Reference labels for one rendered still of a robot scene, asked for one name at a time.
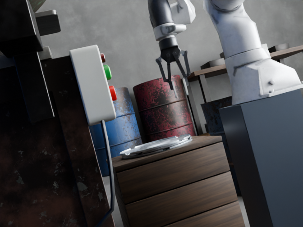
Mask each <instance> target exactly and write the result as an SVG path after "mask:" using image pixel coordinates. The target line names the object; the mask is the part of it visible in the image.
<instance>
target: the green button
mask: <svg viewBox="0 0 303 227"><path fill-rule="evenodd" d="M103 67H104V71H105V74H106V79H107V80H110V79H111V74H110V69H109V66H108V65H103Z"/></svg>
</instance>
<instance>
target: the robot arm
mask: <svg viewBox="0 0 303 227"><path fill-rule="evenodd" d="M176 1H177V2H176V3H173V4H169V2H168V0H147V2H148V10H149V14H150V17H149V18H150V21H151V25H152V27H153V31H154V35H155V39H156V41H159V43H158V44H159V48H160V51H161V56H160V57H159V58H157V59H156V62H157V64H158V65H159V68H160V71H161V74H162V77H163V81H164V82H168V83H169V86H170V89H171V90H174V94H175V97H176V98H178V97H177V93H176V89H175V86H174V81H171V71H170V63H172V62H176V63H177V65H178V67H179V69H180V71H181V73H182V75H183V77H184V78H183V79H182V80H183V84H184V88H185V92H186V95H188V90H187V86H188V85H189V83H188V79H187V77H188V76H190V74H191V72H190V68H189V63H188V58H187V55H188V51H187V50H186V51H182V50H181V49H180V48H179V45H178V42H177V38H176V37H175V36H176V35H177V34H179V33H181V32H183V31H184V30H186V26H185V25H186V24H191V23H192V21H193V20H194V19H195V16H196V14H195V8H194V6H193V5H192V3H191V2H190V1H189V0H176ZM244 1H245V0H203V8H204V10H205V12H206V14H207V15H208V16H209V17H210V19H211V21H212V23H213V25H214V27H215V29H216V31H217V33H218V36H219V39H220V43H221V46H222V49H223V52H224V56H225V65H226V69H227V73H228V75H229V78H230V85H231V90H232V105H236V104H241V103H246V102H249V101H254V100H258V99H263V98H267V97H271V96H274V95H278V94H282V93H286V92H289V91H293V90H296V89H300V88H303V82H302V83H301V81H300V79H299V77H298V75H297V73H296V71H295V70H294V69H293V68H291V67H289V66H286V65H284V64H281V63H279V62H277V61H274V60H272V59H271V56H270V53H269V51H267V50H266V49H264V48H262V45H261V41H260V38H259V34H258V31H257V26H256V23H255V22H253V21H252V20H251V19H250V17H249V16H248V15H247V13H246V12H245V10H244V7H243V2H244ZM180 54H182V56H184V61H185V66H186V70H187V74H186V73H185V71H184V69H183V67H182V65H181V63H180V61H179V56H180ZM161 59H163V60H164V61H166V62H167V70H168V79H166V77H165V73H164V70H163V67H162V65H161V62H162V60H161Z"/></svg>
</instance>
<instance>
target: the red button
mask: <svg viewBox="0 0 303 227"><path fill-rule="evenodd" d="M109 90H110V94H111V98H112V101H115V100H117V96H116V92H115V88H114V86H109Z"/></svg>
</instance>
